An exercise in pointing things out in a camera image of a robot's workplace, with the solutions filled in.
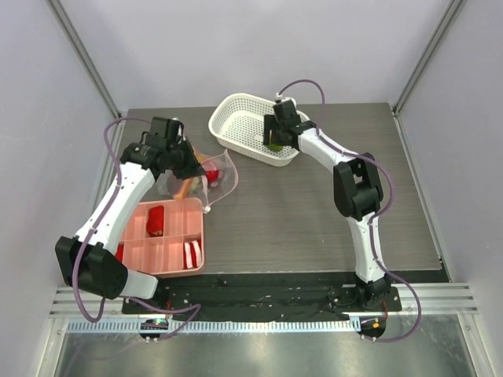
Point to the right aluminium corner post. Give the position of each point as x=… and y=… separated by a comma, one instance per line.
x=441, y=30

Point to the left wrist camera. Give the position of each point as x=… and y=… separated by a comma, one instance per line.
x=165, y=133

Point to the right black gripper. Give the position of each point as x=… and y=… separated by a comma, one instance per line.
x=277, y=133

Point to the aluminium corner post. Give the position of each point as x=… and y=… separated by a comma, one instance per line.
x=58, y=10
x=441, y=30

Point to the red plush fake food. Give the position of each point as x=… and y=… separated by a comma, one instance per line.
x=155, y=221

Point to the left aluminium corner post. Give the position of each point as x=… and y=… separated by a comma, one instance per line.
x=58, y=10

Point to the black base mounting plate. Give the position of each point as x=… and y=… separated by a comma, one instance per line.
x=241, y=301

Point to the slotted grey cable duct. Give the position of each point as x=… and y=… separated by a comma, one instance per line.
x=144, y=325

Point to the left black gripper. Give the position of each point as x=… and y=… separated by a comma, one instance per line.
x=194, y=168

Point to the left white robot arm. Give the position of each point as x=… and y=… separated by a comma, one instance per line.
x=87, y=260

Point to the red white striped fake food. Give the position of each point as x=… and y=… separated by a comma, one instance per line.
x=193, y=255

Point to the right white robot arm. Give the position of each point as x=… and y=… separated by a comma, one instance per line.
x=357, y=192

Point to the red fake food under arm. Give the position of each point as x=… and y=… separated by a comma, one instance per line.
x=119, y=252

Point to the aluminium front rail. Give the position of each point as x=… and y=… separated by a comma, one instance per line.
x=429, y=299

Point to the clear pink zip top bag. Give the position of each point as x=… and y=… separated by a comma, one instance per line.
x=219, y=180

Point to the pink divided organizer tray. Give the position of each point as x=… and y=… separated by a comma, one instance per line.
x=162, y=256

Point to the white perforated plastic basket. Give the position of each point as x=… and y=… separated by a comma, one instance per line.
x=237, y=124

